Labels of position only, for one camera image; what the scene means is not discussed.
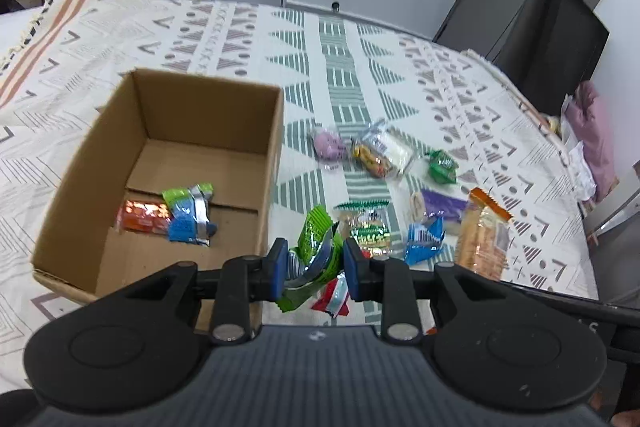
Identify white plastic bag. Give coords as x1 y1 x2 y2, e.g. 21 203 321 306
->
560 94 597 202

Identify green and blue snack packet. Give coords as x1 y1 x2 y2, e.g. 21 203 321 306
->
162 183 220 248

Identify red and white snack packet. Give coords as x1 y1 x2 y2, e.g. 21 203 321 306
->
311 274 351 319

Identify light green crinkled snack packet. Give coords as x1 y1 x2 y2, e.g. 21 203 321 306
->
275 204 346 314

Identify pink round snack packet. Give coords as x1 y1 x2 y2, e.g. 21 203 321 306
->
312 127 348 171

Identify brown cardboard box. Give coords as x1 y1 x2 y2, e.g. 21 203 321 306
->
31 68 285 334

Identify patterned bed blanket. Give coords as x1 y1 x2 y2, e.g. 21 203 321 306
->
0 0 601 339

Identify small dark green snack packet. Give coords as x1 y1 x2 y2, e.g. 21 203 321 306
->
425 149 459 185

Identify orange snack packet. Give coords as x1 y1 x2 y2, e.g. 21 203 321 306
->
115 199 173 236

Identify pink cloth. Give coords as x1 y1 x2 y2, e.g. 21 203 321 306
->
572 81 618 202

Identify purple snack packet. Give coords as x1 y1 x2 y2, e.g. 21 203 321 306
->
410 188 471 235

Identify white bed sheet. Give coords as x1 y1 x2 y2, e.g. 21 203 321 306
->
0 4 48 60

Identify black monitor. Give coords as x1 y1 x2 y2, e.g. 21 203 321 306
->
492 0 611 118

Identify green label cracker packet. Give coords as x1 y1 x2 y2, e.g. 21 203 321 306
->
334 201 393 258

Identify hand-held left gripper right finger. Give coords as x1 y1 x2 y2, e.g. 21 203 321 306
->
342 238 512 343

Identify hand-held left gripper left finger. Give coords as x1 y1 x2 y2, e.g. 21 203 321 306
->
116 237 290 344

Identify orange biscuit packet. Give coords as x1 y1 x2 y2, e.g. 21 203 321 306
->
455 188 513 280

